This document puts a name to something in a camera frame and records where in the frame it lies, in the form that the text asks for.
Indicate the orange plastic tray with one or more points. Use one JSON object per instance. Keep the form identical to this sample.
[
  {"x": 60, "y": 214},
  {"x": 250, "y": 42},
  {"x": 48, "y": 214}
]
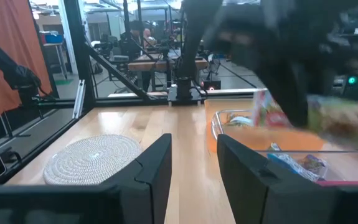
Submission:
[{"x": 209, "y": 137}]

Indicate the light blue red-tipped bar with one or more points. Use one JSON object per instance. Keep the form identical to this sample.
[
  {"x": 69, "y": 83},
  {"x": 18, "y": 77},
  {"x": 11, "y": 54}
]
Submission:
[{"x": 337, "y": 121}]

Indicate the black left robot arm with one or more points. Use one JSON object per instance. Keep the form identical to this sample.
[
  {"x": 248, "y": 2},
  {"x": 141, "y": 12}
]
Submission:
[{"x": 194, "y": 37}]

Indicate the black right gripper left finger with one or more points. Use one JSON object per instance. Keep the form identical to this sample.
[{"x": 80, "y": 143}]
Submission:
[{"x": 141, "y": 186}]

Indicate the person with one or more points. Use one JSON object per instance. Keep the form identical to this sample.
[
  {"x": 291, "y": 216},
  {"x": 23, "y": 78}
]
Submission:
[
  {"x": 133, "y": 37},
  {"x": 149, "y": 36}
]

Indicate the clear plastic bin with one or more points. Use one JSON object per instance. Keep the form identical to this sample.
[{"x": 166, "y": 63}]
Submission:
[{"x": 346, "y": 168}]

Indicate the black box red light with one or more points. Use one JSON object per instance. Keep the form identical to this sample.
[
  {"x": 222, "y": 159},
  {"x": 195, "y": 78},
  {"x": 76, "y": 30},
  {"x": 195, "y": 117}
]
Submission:
[{"x": 212, "y": 84}]

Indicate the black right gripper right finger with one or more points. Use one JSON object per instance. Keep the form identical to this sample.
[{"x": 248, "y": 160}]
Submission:
[{"x": 253, "y": 193}]

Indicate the blue storage bin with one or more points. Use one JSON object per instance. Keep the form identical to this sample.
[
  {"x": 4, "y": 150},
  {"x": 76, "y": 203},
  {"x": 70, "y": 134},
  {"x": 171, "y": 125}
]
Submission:
[{"x": 54, "y": 39}]

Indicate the black jointed support arm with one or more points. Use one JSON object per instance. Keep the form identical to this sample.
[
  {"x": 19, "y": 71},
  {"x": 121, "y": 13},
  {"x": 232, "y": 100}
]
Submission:
[{"x": 16, "y": 73}]

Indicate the black aluminium rig frame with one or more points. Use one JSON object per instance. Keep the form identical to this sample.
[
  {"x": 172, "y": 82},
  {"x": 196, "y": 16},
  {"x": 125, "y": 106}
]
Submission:
[{"x": 79, "y": 46}]

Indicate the wooden workbench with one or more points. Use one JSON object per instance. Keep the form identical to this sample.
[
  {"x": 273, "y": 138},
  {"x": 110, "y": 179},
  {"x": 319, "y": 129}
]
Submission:
[{"x": 153, "y": 65}]

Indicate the silver aluminium bracket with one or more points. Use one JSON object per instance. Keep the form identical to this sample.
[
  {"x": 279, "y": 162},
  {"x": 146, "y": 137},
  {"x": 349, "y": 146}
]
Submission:
[{"x": 79, "y": 98}]

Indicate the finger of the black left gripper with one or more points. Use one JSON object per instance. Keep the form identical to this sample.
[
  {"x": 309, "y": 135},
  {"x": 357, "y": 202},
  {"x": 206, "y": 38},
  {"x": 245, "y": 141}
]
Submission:
[{"x": 290, "y": 96}]

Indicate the white side table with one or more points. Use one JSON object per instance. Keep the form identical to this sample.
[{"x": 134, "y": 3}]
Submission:
[{"x": 54, "y": 44}]

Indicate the red plastic tray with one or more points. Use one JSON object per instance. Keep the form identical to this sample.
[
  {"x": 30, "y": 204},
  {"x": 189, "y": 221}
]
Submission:
[{"x": 353, "y": 183}]

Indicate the orange curtain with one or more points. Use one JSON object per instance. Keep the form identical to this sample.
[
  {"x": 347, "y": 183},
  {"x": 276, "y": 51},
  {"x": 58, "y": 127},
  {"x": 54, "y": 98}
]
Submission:
[{"x": 7, "y": 46}]

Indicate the blue Chewy granola bar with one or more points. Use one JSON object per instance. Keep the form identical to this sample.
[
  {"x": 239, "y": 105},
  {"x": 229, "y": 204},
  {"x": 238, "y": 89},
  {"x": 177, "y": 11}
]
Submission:
[
  {"x": 314, "y": 161},
  {"x": 290, "y": 166}
]

